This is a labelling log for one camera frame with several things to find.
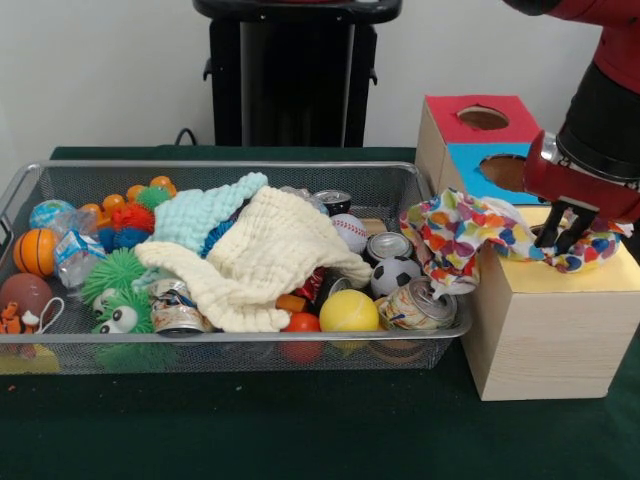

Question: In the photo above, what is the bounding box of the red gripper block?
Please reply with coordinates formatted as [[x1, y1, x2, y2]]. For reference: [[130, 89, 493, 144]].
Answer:
[[523, 129, 640, 256]]

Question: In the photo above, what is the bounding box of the colourful polka-dot cloth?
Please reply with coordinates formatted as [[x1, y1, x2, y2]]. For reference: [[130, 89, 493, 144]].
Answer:
[[399, 187, 634, 294]]

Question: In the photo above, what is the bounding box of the cream knitted cloth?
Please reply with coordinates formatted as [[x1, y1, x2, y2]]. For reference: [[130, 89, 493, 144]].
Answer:
[[133, 185, 374, 334]]

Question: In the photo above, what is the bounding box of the crushed clear plastic bottle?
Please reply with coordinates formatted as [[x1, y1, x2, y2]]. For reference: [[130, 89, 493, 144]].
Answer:
[[49, 209, 107, 289]]

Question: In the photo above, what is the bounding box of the wooden box with three holes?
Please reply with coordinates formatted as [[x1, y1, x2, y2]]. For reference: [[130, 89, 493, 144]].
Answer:
[[415, 93, 640, 401]]

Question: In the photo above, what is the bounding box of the shallow mesh bin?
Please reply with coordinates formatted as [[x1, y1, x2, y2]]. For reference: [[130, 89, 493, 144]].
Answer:
[[0, 159, 473, 374]]

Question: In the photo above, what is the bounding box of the printed drink can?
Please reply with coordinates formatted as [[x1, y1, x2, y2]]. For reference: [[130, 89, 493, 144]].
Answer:
[[378, 277, 459, 331]]

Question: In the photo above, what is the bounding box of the black and white soccer ball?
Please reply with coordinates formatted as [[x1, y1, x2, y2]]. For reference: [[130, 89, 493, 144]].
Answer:
[[369, 255, 422, 299]]

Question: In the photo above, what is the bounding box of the silver drink can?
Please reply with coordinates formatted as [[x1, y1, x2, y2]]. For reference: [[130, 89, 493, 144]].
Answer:
[[367, 232, 414, 262]]

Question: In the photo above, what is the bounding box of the white baseball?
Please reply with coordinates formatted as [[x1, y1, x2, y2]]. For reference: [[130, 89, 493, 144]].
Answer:
[[330, 213, 370, 255]]

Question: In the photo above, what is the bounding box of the yellow tennis ball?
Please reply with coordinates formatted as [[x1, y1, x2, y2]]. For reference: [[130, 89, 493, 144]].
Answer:
[[318, 288, 380, 333]]

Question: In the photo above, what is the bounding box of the small red ball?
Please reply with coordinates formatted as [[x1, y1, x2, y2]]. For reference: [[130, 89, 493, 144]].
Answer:
[[282, 312, 322, 334]]

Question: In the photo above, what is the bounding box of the dark green tablecloth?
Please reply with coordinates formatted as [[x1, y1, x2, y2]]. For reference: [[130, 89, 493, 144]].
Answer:
[[0, 144, 640, 480]]

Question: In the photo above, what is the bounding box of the light blue knitted cloth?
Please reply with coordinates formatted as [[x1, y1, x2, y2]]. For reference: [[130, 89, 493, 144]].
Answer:
[[132, 172, 270, 291]]

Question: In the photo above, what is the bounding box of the blue green globe ball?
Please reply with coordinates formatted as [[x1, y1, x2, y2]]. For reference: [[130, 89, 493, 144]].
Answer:
[[28, 198, 76, 230]]

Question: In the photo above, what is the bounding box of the orange mini basketball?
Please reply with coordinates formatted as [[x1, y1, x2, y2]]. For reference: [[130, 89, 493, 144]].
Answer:
[[13, 228, 60, 278]]

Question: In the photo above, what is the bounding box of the brown mini football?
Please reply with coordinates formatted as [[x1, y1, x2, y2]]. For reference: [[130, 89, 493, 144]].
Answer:
[[0, 272, 54, 326]]

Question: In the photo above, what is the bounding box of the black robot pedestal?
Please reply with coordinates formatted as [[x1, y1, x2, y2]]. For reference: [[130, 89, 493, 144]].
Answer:
[[192, 0, 404, 147]]

